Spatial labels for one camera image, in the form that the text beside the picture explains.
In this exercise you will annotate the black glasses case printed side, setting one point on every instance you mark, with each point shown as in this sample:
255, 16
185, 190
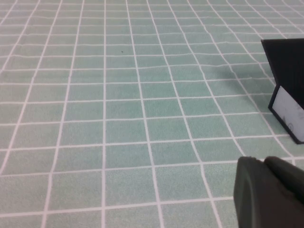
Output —
286, 64

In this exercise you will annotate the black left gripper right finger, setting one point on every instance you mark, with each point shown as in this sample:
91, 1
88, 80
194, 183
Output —
289, 175

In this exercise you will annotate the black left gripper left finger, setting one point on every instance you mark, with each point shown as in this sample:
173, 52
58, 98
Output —
254, 197

